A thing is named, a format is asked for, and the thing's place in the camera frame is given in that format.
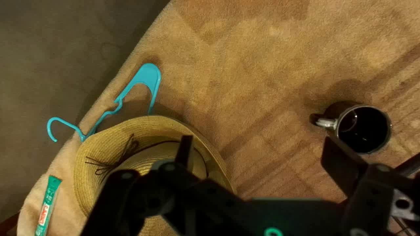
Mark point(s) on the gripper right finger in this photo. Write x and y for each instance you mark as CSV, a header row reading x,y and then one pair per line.
x,y
367,196

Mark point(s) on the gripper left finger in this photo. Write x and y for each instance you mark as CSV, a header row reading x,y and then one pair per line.
x,y
124,203

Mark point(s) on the dark metal mug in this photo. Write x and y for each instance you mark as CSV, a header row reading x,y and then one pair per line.
x,y
364,131

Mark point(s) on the green toothpaste tube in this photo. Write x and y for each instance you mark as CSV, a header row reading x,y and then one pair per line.
x,y
47,209

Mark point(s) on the teal plastic clothes hanger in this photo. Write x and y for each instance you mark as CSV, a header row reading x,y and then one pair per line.
x,y
149,75

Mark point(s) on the tan fleece blanket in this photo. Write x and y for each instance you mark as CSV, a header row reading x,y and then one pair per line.
x,y
262,65

